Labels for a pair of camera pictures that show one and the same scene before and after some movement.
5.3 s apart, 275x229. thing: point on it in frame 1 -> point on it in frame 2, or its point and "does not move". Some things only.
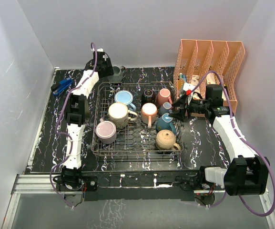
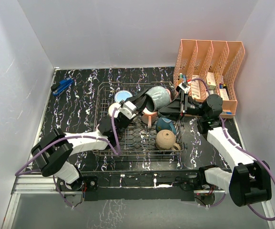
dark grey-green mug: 117,77 -> 157,98
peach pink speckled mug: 149,113 does not move
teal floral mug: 165,122 does not move
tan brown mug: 165,140 does not move
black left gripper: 109,71 -> 139,100
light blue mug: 125,96 does not move
